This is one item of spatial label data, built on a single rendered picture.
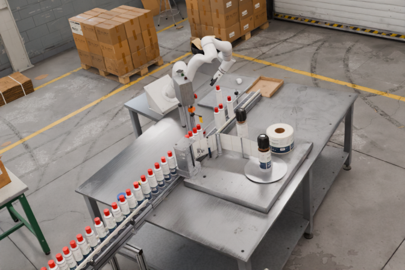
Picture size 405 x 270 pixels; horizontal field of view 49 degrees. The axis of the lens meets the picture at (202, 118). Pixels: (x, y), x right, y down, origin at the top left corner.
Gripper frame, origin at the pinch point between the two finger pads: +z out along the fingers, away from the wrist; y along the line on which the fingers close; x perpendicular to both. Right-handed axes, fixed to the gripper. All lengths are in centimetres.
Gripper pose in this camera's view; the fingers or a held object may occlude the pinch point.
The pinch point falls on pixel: (211, 82)
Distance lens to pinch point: 421.8
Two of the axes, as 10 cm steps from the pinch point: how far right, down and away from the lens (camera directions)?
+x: -8.0, -5.7, -2.0
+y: 1.1, -4.6, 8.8
